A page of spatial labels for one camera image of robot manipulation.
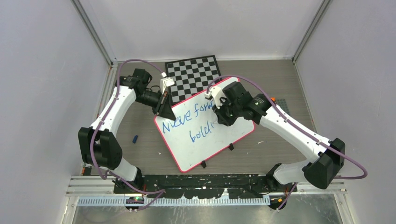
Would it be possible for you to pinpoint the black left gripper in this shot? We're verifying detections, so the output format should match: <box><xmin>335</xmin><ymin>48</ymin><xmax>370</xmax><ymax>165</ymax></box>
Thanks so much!
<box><xmin>136</xmin><ymin>90</ymin><xmax>176</xmax><ymax>120</ymax></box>

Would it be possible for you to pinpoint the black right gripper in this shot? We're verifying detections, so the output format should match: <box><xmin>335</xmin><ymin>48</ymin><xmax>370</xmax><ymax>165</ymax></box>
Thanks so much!
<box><xmin>212</xmin><ymin>96</ymin><xmax>242</xmax><ymax>126</ymax></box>

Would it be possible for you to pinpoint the pink framed whiteboard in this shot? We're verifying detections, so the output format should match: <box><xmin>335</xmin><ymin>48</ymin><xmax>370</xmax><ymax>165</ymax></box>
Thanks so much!
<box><xmin>154</xmin><ymin>91</ymin><xmax>255</xmax><ymax>173</ymax></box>

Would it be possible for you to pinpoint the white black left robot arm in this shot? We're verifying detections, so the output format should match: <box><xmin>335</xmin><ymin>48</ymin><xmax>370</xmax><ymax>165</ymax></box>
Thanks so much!
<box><xmin>78</xmin><ymin>69</ymin><xmax>176</xmax><ymax>193</ymax></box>

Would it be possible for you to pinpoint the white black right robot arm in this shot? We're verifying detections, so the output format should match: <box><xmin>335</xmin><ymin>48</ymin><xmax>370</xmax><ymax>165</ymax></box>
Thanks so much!
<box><xmin>205</xmin><ymin>81</ymin><xmax>345</xmax><ymax>192</ymax></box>

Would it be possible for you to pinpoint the grey studded building baseplate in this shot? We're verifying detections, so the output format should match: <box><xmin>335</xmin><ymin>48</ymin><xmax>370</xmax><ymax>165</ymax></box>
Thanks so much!
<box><xmin>275</xmin><ymin>99</ymin><xmax>290</xmax><ymax>115</ymax></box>

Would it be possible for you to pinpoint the black white chessboard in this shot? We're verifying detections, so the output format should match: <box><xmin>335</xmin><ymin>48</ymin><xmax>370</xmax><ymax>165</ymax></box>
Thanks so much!
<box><xmin>165</xmin><ymin>55</ymin><xmax>221</xmax><ymax>105</ymax></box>

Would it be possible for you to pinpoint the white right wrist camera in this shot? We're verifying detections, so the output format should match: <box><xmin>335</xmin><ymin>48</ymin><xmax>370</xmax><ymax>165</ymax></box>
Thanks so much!
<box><xmin>205</xmin><ymin>86</ymin><xmax>227</xmax><ymax>109</ymax></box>

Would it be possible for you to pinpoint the black mounting base plate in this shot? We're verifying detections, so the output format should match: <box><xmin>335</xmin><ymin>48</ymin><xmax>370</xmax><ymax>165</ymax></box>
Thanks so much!
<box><xmin>131</xmin><ymin>174</ymin><xmax>297</xmax><ymax>199</ymax></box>

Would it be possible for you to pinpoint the slotted aluminium rail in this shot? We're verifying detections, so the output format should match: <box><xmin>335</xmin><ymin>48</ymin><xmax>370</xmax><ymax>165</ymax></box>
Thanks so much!
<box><xmin>77</xmin><ymin>195</ymin><xmax>270</xmax><ymax>206</ymax></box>

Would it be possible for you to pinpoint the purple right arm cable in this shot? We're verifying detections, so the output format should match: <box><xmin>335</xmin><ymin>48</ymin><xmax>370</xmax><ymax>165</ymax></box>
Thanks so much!
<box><xmin>206</xmin><ymin>75</ymin><xmax>368</xmax><ymax>212</ymax></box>

